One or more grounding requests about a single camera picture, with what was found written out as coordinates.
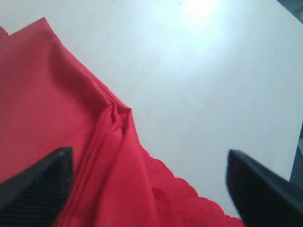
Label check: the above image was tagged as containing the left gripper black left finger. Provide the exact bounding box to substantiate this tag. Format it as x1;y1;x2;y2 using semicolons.
0;147;73;227

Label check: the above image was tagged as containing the red tablecloth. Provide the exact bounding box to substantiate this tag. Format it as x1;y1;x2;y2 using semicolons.
0;18;243;227

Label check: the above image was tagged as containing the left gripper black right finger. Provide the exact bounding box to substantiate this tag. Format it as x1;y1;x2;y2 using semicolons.
226;149;303;227

